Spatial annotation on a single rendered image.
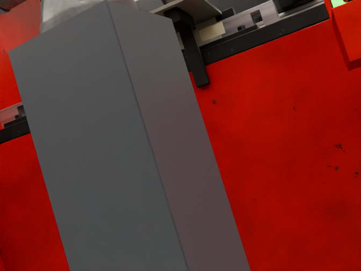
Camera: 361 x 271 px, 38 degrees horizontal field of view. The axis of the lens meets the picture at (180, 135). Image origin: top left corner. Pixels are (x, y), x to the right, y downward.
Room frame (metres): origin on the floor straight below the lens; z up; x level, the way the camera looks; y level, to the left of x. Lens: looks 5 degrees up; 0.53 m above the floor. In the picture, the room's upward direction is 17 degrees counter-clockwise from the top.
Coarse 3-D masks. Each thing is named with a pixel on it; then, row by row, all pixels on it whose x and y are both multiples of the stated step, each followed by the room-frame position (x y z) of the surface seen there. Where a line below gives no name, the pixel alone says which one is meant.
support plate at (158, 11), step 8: (176, 0) 1.40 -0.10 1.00; (184, 0) 1.39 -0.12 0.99; (192, 0) 1.41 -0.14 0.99; (200, 0) 1.43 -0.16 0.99; (160, 8) 1.42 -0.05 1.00; (168, 8) 1.42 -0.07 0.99; (184, 8) 1.46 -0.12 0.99; (192, 8) 1.48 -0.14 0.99; (200, 8) 1.50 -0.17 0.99; (208, 8) 1.53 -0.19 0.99; (216, 8) 1.58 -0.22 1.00; (192, 16) 1.56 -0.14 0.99; (200, 16) 1.58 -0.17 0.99; (208, 16) 1.61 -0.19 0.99; (216, 16) 1.63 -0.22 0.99; (176, 32) 1.67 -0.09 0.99
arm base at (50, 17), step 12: (48, 0) 0.72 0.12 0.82; (60, 0) 0.71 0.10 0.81; (72, 0) 0.70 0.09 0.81; (84, 0) 0.70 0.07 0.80; (96, 0) 0.70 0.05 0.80; (120, 0) 0.72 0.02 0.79; (132, 0) 0.75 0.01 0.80; (48, 12) 0.71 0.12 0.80; (60, 12) 0.70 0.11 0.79; (72, 12) 0.70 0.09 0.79; (48, 24) 0.71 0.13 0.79
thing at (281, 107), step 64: (256, 64) 1.48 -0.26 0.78; (320, 64) 1.43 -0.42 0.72; (256, 128) 1.50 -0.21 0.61; (320, 128) 1.45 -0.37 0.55; (0, 192) 1.78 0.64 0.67; (256, 192) 1.52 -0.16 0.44; (320, 192) 1.46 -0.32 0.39; (64, 256) 1.72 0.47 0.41; (256, 256) 1.53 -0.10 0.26; (320, 256) 1.48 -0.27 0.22
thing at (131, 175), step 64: (64, 64) 0.69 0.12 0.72; (128, 64) 0.66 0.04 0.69; (64, 128) 0.70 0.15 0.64; (128, 128) 0.66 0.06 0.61; (192, 128) 0.77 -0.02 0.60; (64, 192) 0.72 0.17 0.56; (128, 192) 0.67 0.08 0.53; (192, 192) 0.71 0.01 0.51; (128, 256) 0.69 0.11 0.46; (192, 256) 0.67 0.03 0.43
